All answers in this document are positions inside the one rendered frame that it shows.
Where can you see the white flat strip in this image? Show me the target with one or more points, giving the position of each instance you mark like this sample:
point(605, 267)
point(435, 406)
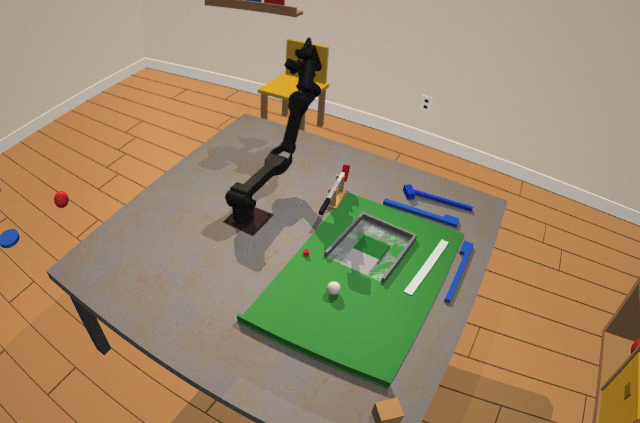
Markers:
point(415, 282)

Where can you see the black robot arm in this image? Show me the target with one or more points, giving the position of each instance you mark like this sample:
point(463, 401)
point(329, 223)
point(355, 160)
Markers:
point(240, 195)

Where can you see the white golf ball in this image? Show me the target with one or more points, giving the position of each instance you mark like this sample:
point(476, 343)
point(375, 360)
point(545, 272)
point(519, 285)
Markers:
point(333, 288)

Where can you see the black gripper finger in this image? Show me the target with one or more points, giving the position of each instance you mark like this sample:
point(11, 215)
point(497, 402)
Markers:
point(315, 54)
point(308, 45)

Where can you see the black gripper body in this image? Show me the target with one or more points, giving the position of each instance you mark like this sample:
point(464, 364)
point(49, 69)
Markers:
point(308, 66)

